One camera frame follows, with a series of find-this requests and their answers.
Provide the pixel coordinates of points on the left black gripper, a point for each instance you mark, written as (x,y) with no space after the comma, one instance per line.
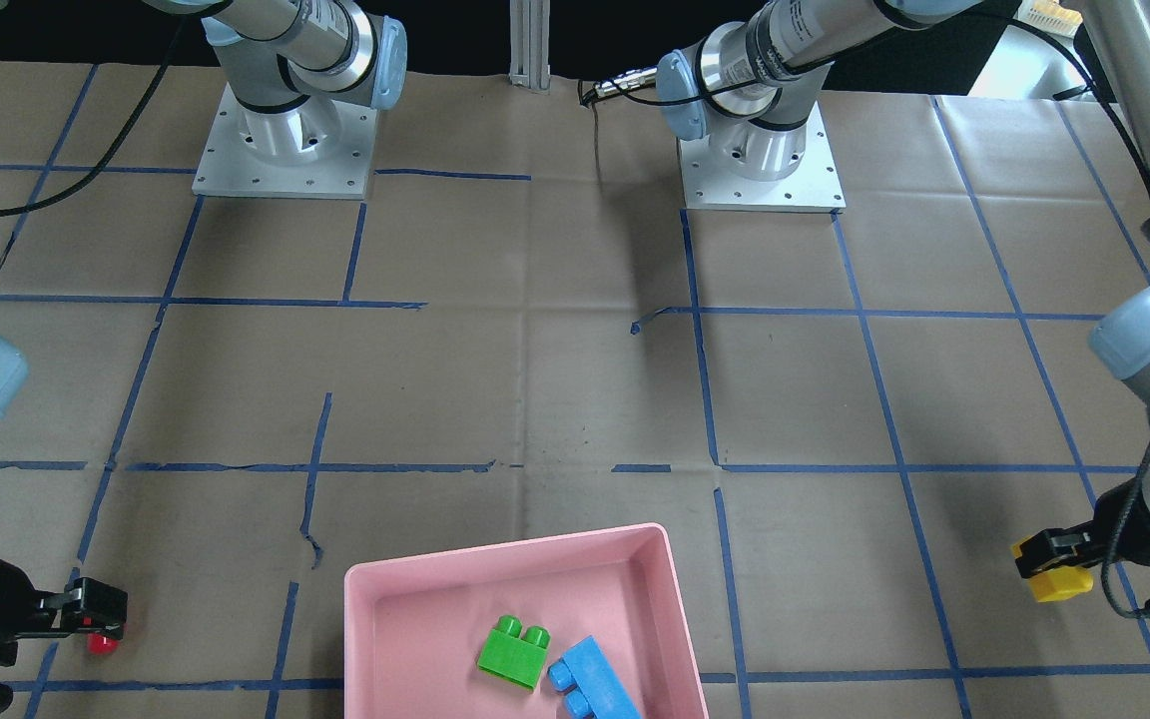
(1140,540)

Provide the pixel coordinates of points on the red block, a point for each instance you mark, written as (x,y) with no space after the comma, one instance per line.
(101,644)

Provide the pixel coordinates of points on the yellow block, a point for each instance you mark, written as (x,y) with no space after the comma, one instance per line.
(1060,584)

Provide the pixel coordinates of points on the green block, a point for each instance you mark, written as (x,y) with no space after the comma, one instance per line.
(515,652)

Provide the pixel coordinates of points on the blue block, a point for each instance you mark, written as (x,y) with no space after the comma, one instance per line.
(588,685)

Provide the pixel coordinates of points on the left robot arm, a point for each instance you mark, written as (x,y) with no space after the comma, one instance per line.
(893,395)

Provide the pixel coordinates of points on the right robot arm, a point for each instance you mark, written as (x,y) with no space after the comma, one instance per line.
(303,77)

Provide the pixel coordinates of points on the pink plastic box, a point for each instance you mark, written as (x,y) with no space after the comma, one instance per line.
(471,633)

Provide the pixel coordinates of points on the brown paper mat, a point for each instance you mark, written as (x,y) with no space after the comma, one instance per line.
(231,402)

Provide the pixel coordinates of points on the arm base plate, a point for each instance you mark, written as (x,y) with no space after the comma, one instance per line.
(321,150)
(743,167)

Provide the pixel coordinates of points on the aluminium frame post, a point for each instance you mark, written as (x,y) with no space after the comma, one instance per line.
(529,23)

